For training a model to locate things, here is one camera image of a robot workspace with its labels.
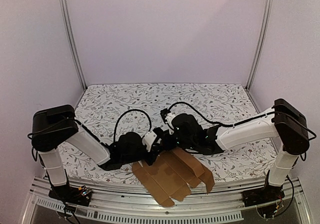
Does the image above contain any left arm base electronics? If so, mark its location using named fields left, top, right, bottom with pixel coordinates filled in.
left=48, top=182, right=93, bottom=207

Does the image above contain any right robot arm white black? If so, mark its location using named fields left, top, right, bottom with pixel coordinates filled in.
left=160, top=98, right=311, bottom=202

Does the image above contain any right aluminium frame post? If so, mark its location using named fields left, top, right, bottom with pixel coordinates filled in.
left=245, top=0, right=273, bottom=92

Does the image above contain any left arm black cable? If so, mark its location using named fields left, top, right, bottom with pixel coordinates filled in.
left=27, top=109, right=153, bottom=150

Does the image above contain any aluminium front rail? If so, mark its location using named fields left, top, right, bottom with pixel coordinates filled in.
left=20, top=177, right=315, bottom=224

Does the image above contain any floral patterned table mat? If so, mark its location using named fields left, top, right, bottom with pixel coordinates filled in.
left=75, top=83, right=276, bottom=183

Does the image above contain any left aluminium frame post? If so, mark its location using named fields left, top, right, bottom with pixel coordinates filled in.
left=59, top=0, right=88, bottom=91

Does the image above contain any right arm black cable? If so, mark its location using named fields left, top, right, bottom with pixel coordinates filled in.
left=164, top=101, right=317, bottom=142

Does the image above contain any aluminium frame post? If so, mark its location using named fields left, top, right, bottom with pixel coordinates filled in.
left=59, top=0, right=88, bottom=91
left=245, top=0, right=273, bottom=92

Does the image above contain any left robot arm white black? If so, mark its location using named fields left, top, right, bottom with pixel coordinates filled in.
left=27, top=104, right=164, bottom=201

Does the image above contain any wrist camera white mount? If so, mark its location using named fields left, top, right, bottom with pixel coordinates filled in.
left=142, top=127, right=164, bottom=153
left=160, top=108, right=176, bottom=135

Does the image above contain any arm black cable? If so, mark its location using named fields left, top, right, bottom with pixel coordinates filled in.
left=164, top=101, right=317, bottom=142
left=27, top=109, right=153, bottom=150

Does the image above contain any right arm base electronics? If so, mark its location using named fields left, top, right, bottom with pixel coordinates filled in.
left=241, top=182, right=285, bottom=219

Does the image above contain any brown cardboard box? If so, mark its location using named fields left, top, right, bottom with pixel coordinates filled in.
left=131, top=147, right=215, bottom=208

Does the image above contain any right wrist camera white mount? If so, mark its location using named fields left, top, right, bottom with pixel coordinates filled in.
left=160, top=108, right=176, bottom=135

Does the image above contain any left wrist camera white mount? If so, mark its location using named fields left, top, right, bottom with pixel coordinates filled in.
left=142, top=127, right=164, bottom=153

